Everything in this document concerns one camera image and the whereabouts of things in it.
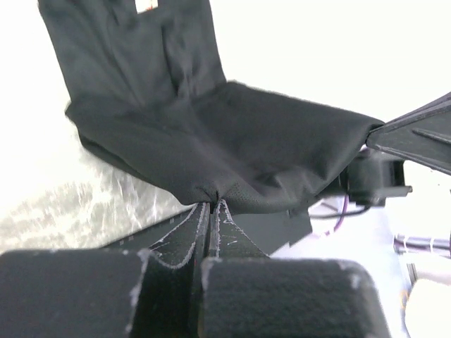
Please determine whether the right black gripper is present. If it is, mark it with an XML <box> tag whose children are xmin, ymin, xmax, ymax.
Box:
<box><xmin>340</xmin><ymin>94</ymin><xmax>451</xmax><ymax>208</ymax></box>

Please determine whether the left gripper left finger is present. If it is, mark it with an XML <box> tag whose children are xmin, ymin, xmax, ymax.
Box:
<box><xmin>149</xmin><ymin>204</ymin><xmax>210</xmax><ymax>270</ymax></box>

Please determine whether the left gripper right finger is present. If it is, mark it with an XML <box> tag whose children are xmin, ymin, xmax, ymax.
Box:
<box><xmin>209</xmin><ymin>199</ymin><xmax>268</xmax><ymax>259</ymax></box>

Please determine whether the black t-shirt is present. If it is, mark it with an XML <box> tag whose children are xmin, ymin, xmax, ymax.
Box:
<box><xmin>39</xmin><ymin>1</ymin><xmax>381</xmax><ymax>214</ymax></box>

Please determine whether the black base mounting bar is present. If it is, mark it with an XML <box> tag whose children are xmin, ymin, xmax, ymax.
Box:
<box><xmin>104</xmin><ymin>211</ymin><xmax>312</xmax><ymax>255</ymax></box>

